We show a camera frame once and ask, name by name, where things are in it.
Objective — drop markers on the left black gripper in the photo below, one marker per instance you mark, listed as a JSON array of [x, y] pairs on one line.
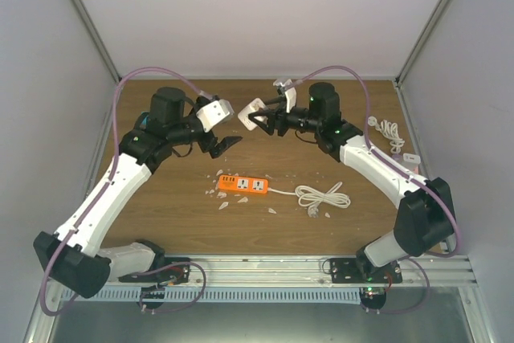
[[208, 144]]

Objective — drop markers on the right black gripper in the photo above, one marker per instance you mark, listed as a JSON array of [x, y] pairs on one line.
[[273, 121]]

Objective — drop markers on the orange power strip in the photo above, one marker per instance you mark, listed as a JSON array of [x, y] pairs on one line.
[[242, 184]]

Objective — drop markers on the blue plug adapter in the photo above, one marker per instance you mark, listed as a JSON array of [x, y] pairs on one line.
[[143, 121]]

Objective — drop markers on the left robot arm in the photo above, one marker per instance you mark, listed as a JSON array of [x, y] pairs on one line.
[[73, 255]]

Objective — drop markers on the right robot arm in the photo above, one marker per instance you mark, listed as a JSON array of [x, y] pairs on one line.
[[425, 214]]

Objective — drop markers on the purple power strip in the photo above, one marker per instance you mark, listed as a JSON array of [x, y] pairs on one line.
[[397, 158]]

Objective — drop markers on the pink white charger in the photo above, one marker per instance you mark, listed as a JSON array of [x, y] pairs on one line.
[[411, 161]]

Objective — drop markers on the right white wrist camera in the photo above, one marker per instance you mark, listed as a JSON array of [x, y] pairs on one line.
[[287, 91]]

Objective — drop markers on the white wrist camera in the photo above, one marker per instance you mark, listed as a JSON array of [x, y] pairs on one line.
[[287, 91], [214, 113]]

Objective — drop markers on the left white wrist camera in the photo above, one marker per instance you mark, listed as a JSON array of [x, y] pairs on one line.
[[214, 113]]

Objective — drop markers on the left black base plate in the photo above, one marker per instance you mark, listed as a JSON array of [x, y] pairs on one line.
[[178, 274]]

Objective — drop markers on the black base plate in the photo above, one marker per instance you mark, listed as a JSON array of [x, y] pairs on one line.
[[178, 274], [344, 270]]

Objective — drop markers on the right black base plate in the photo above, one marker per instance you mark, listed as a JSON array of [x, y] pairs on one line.
[[344, 270]]

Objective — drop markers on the grey slotted cable duct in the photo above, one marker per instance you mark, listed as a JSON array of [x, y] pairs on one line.
[[234, 295]]

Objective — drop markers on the aluminium rail frame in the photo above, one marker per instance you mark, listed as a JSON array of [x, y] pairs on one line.
[[437, 301]]

